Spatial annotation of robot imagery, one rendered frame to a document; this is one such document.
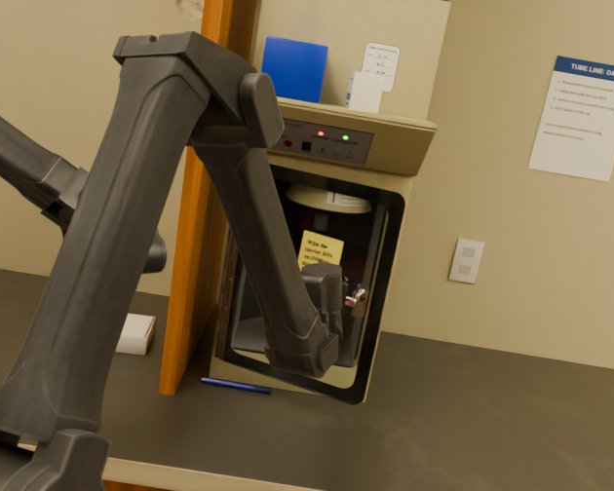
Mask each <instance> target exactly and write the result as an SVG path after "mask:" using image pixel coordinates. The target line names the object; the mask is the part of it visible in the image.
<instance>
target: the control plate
mask: <svg viewBox="0 0 614 491"><path fill-rule="evenodd" d="M283 122H284V125H285V128H284V131H283V133H282V135H281V137H280V139H279V140H278V142H277V143H276V144H275V145H274V146H272V147H271V148H268V149H273V150H279V151H285V152H290V153H296V154H302V155H308V156H313V157H319V158H325V159H331V160H336V161H342V162H347V163H353V164H359V165H364V164H365V161H366V158H367V155H368V152H369V148H370V145H371V142H372V140H373V137H374V133H370V132H360V131H354V130H348V129H343V128H338V127H332V126H326V125H320V124H315V123H309V122H303V121H297V120H292V119H287V118H283ZM318 132H324V135H318ZM344 135H347V136H349V139H347V140H345V139H343V138H342V137H343V136H344ZM286 140H289V141H291V142H292V145H291V147H287V146H285V141H286ZM303 141H307V142H312V146H311V151H310V152H309V151H304V150H301V148H302V142H303ZM321 147H324V148H325V150H324V151H322V150H321ZM334 149H338V150H339V152H337V153H335V152H334ZM349 151H351V152H353V154H352V155H351V156H349V154H348V152H349Z"/></svg>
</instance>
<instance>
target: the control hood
mask: <svg viewBox="0 0 614 491"><path fill-rule="evenodd" d="M277 100H278V103H279V107H280V110H281V114H282V118H287V119H292V120H297V121H303V122H309V123H315V124H320V125H326V126H332V127H338V128H343V129H348V130H354V131H360V132H370V133H374V137H373V140H372V142H371V145H370V148H369V152H368V155H367V158H366V161H365V164H364V165H359V164H353V163H347V162H342V161H336V160H331V159H325V158H319V157H313V156H308V155H302V154H296V153H290V152H285V151H279V150H273V149H268V148H266V150H267V152H273V153H279V154H284V155H290V156H295V157H301V158H307V159H313V160H318V161H324V162H330V163H336V164H341V165H347V166H352V167H358V168H364V169H370V170H381V171H386V172H391V173H397V174H403V175H409V176H415V175H417V173H418V172H419V170H420V167H421V165H422V163H423V161H424V158H425V156H426V154H427V152H428V149H429V147H430V145H431V143H432V141H433V138H434V136H435V134H436V132H437V129H438V127H437V125H436V124H433V123H431V122H428V121H425V120H420V119H415V118H409V117H404V116H398V115H393V114H387V113H381V112H378V113H371V112H366V111H361V110H355V109H349V108H347V107H345V106H342V105H336V104H330V103H325V102H319V103H313V102H307V101H301V100H295V99H290V98H284V97H278V96H277Z"/></svg>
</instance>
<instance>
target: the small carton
mask: <svg viewBox="0 0 614 491"><path fill-rule="evenodd" d="M384 80H385V76H379V75H373V74H368V73H363V72H357V71H351V76H350V81H349V87H348V92H347V97H346V102H345V107H347V108H349V109H355V110H361V111H366V112H371V113H378V110H379V105H380V100H381V96H382V91H383V85H384Z"/></svg>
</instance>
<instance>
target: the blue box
mask: <svg viewBox="0 0 614 491"><path fill-rule="evenodd" d="M327 53H328V46H324V45H318V44H313V43H307V42H301V41H296V40H290V39H285V38H280V37H274V36H266V40H265V47H264V54H263V61H262V67H261V73H267V74H268V75H269V76H270V78H271V80H272V82H273V85H274V89H275V93H276V96H278V97H284V98H290V99H295V100H301V101H307V102H313V103H319V102H320V98H321V92H322V86H323V80H324V75H325V69H326V59H327Z"/></svg>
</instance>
